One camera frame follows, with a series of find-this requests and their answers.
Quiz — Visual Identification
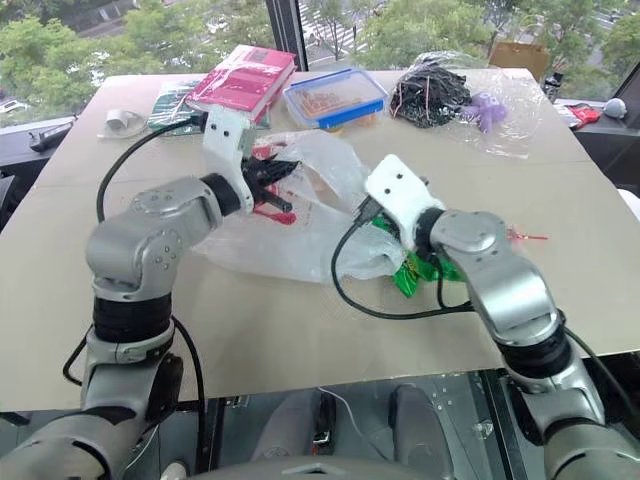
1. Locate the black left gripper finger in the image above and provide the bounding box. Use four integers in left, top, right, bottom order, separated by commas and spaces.
259, 158, 304, 182
257, 187, 295, 213

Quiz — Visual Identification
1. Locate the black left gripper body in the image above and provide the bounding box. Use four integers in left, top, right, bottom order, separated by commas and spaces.
241, 156, 275, 202

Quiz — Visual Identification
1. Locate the translucent white plastic bag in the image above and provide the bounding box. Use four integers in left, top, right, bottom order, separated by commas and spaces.
192, 130, 409, 285

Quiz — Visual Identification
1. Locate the clear plastic bag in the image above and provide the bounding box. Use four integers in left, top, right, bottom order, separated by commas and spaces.
388, 48, 551, 161

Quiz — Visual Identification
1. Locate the blue-lidded clear plastic box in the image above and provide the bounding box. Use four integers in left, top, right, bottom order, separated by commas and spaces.
282, 67, 389, 132

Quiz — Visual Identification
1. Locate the red book in wrap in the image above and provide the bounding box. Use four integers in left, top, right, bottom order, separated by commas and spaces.
184, 44, 299, 124

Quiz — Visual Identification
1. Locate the green packet in wrap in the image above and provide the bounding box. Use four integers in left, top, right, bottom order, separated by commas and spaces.
148, 78, 210, 137

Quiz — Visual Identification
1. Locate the white tape roll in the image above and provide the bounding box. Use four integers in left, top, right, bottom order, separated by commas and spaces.
104, 108, 144, 132

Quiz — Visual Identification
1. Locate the green snack packet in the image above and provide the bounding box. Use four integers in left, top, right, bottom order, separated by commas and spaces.
372, 214, 464, 300

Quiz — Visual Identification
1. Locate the purple toy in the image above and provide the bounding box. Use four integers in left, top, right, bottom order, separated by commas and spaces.
462, 91, 509, 134

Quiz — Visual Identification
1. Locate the red twist tie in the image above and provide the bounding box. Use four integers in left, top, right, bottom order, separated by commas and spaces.
504, 225, 549, 246

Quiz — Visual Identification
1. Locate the brown cardboard box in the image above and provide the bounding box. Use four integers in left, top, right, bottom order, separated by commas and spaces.
488, 14, 551, 82

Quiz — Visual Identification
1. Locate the dark small bottle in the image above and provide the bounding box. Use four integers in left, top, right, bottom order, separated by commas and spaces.
544, 69, 566, 102

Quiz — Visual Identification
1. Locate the red packet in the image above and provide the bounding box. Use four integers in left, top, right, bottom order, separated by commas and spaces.
563, 102, 602, 127

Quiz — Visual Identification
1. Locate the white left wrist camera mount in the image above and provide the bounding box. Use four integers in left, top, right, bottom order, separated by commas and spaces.
202, 104, 256, 215

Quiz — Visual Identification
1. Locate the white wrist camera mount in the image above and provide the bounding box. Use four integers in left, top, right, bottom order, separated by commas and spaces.
202, 104, 256, 215
363, 154, 447, 251

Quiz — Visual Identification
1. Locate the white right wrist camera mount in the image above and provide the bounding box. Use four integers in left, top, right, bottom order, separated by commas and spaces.
363, 154, 447, 251

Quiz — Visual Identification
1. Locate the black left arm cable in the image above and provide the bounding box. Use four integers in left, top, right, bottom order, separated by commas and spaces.
62, 113, 209, 479

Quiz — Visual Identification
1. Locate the dark window post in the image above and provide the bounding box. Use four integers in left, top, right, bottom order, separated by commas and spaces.
264, 0, 307, 74

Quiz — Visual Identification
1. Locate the bag of black cables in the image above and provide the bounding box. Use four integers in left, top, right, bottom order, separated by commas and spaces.
388, 53, 474, 129

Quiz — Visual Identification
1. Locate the thin white cable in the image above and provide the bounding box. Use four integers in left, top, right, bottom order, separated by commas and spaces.
317, 385, 397, 467

